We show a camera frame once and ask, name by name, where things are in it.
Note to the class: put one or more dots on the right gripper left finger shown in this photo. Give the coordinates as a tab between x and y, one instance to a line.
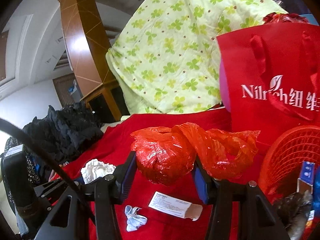
124	175

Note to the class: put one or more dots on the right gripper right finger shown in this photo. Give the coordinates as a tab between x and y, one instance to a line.
205	185

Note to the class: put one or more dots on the white tissue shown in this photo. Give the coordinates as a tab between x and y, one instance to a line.
95	169

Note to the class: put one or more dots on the light blue mask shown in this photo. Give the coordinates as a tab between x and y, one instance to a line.
134	220

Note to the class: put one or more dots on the grey foil wrapper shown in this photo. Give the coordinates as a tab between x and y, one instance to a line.
293	211

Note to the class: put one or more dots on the blue toothpaste box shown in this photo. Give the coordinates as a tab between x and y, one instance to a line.
305	180

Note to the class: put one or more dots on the blue foil wrapper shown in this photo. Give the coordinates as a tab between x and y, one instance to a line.
316	193

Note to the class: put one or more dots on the black clothes pile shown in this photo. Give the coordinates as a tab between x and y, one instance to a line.
64	134

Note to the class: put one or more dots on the red mesh basket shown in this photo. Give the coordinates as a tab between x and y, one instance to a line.
282	165

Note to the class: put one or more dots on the green clover quilt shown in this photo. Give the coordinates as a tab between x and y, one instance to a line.
167	59

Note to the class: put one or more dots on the red paper gift bag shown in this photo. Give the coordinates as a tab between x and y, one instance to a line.
269	77

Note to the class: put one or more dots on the dark red plastic bag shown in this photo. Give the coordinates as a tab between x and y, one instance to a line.
281	18

